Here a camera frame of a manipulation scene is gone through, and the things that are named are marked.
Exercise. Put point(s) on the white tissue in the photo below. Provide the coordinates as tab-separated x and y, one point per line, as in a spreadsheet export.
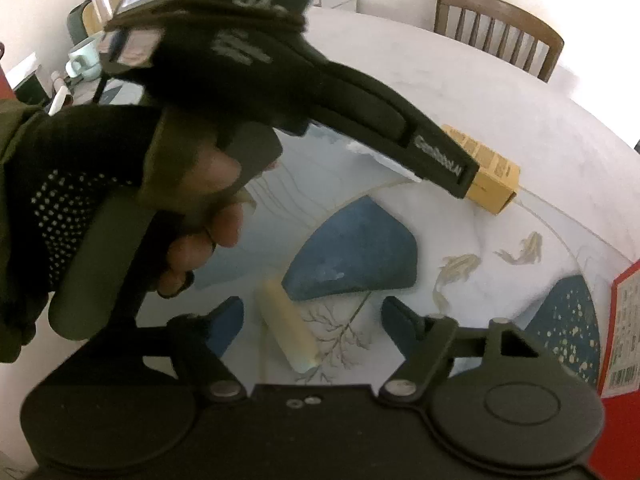
381	159

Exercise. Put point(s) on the yellow cardboard box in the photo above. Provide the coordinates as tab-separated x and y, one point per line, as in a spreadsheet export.
492	180

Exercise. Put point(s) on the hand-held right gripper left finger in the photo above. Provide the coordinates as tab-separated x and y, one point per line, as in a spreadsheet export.
227	326

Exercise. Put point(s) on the red cardboard box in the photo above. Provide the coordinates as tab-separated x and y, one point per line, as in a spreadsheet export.
620	435

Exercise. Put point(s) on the printed white tablecloth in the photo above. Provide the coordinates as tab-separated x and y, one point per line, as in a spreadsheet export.
450	85

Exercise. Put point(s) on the mint green mug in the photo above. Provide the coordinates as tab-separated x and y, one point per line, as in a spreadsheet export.
85	57

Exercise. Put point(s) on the person's left hand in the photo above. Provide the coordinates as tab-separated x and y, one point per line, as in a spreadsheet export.
55	175

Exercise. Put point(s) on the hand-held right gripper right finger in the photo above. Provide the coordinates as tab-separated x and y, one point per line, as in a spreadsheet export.
395	321

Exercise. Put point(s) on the person's left forearm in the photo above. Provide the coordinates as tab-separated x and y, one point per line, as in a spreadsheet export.
11	125

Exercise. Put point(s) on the dark green container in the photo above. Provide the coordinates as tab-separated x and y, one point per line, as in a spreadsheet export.
76	17

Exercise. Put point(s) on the wooden slat-back chair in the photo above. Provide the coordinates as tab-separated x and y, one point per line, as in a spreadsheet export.
495	1

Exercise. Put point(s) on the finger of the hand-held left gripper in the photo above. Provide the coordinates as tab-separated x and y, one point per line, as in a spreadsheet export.
380	102

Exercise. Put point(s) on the dark box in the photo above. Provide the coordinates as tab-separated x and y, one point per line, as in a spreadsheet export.
29	86

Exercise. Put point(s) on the cream cylindrical tube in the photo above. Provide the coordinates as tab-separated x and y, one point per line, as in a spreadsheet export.
286	321

